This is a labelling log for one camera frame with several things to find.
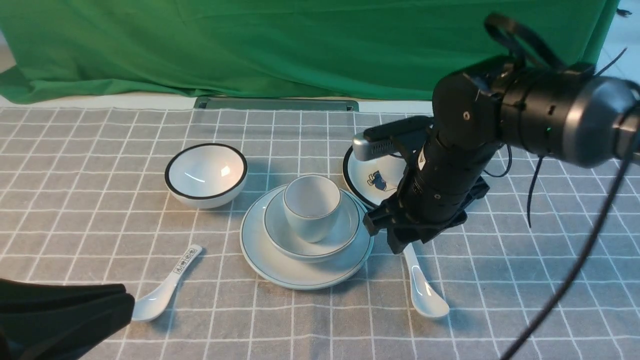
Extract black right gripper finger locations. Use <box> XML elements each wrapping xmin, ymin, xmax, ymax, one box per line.
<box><xmin>363</xmin><ymin>197</ymin><xmax>441</xmax><ymax>255</ymax></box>

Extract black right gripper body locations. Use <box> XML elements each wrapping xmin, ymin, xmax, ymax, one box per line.
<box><xmin>395</xmin><ymin>145</ymin><xmax>490</xmax><ymax>236</ymax></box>

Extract plain white ceramic spoon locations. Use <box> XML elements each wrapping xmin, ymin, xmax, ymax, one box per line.
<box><xmin>402</xmin><ymin>243</ymin><xmax>450</xmax><ymax>319</ymax></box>

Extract white cup thin rim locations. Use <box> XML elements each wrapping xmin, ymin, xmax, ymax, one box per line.
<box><xmin>283</xmin><ymin>174</ymin><xmax>342</xmax><ymax>243</ymax></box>

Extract white bowl thin grey rim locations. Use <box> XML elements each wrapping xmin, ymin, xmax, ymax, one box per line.
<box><xmin>263</xmin><ymin>190</ymin><xmax>362</xmax><ymax>263</ymax></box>

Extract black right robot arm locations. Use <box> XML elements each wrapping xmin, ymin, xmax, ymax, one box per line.
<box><xmin>362</xmin><ymin>55</ymin><xmax>639</xmax><ymax>255</ymax></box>

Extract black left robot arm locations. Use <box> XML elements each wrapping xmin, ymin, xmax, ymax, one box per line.
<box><xmin>0</xmin><ymin>279</ymin><xmax>135</xmax><ymax>360</ymax></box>

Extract white plate black rim cartoon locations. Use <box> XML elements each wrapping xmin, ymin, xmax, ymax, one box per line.
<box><xmin>342</xmin><ymin>146</ymin><xmax>406</xmax><ymax>209</ymax></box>

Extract white plate thin grey rim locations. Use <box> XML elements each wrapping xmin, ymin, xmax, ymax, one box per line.
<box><xmin>239</xmin><ymin>186</ymin><xmax>375</xmax><ymax>291</ymax></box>

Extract grey checked tablecloth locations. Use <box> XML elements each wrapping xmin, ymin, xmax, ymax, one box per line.
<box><xmin>0</xmin><ymin>107</ymin><xmax>619</xmax><ymax>360</ymax></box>

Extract white bowl black rim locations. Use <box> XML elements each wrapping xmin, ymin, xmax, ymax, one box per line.
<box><xmin>164</xmin><ymin>143</ymin><xmax>249</xmax><ymax>209</ymax></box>

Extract green backdrop cloth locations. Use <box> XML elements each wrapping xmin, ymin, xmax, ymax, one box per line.
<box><xmin>0</xmin><ymin>0</ymin><xmax>618</xmax><ymax>104</ymax></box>

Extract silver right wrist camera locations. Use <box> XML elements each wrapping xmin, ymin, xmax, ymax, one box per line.
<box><xmin>351</xmin><ymin>116</ymin><xmax>434</xmax><ymax>162</ymax></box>

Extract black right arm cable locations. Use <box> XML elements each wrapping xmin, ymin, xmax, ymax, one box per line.
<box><xmin>482</xmin><ymin>12</ymin><xmax>640</xmax><ymax>360</ymax></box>

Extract white spoon printed handle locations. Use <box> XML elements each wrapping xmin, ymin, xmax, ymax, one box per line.
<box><xmin>131</xmin><ymin>244</ymin><xmax>203</xmax><ymax>322</ymax></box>

